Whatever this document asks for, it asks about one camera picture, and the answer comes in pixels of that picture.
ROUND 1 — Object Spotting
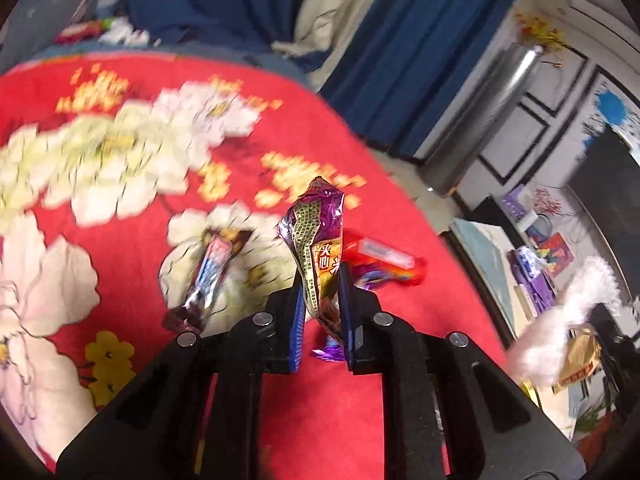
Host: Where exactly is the red picture card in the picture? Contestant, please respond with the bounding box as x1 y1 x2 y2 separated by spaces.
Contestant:
536 232 575 267

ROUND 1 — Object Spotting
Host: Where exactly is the beige curtain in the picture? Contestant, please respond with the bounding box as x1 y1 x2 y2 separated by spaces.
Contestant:
271 0 403 73

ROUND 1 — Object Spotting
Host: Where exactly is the red floral blanket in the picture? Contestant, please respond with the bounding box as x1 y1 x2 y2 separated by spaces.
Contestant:
0 50 512 476

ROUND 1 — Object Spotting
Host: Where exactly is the red branch decoration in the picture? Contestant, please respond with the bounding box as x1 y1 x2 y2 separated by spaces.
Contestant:
531 186 567 217

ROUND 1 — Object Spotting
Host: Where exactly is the purple snack wrapper orange label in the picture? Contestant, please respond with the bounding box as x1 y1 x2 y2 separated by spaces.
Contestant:
277 175 349 362

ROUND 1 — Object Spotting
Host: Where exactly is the silver tower air conditioner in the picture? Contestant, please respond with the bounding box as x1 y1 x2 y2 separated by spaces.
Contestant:
424 44 545 197

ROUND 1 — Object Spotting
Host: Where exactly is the white low table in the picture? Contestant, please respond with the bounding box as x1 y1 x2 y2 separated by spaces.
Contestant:
449 217 576 436

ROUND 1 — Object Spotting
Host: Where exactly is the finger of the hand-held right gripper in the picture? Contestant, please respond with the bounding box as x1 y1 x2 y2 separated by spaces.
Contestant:
589 304 640 361

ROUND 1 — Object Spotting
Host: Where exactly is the red candy tube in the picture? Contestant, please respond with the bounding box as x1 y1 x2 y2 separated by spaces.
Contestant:
344 229 429 287

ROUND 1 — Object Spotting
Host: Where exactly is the brown paper bag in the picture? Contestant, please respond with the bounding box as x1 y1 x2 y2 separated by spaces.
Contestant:
552 324 602 392

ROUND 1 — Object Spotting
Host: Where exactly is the blue white packet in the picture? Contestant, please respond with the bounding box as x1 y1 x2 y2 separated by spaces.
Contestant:
511 245 546 278

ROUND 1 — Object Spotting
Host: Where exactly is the purple chocolate bar wrapper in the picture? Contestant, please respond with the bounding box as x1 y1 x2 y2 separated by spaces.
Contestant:
163 227 257 334

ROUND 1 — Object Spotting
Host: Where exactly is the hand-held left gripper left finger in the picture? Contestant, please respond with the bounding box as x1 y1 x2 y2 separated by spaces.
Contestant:
55 272 308 480

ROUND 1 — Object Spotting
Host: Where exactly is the purple white candy wrapper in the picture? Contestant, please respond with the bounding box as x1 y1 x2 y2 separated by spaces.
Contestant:
351 265 402 292

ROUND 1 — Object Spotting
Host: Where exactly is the black television cabinet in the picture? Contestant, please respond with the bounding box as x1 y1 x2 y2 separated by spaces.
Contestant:
469 196 521 233

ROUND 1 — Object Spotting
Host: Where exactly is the black television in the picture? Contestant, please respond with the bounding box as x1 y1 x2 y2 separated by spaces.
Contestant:
569 129 640 283

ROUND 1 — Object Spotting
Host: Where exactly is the white crumpled cloth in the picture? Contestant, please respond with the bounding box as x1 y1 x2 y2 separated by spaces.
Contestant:
96 16 152 47

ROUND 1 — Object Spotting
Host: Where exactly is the yellow flower decoration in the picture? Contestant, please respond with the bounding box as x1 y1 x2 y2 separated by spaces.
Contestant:
514 9 568 57

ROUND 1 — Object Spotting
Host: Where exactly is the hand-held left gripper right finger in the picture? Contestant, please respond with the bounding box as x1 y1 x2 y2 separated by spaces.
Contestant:
337 262 587 480

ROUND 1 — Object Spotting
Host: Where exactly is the purple box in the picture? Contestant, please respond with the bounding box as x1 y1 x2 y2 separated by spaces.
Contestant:
499 184 527 217

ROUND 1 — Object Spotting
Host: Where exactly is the white foam fruit net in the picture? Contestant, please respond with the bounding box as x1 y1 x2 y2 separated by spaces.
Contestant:
506 255 622 392

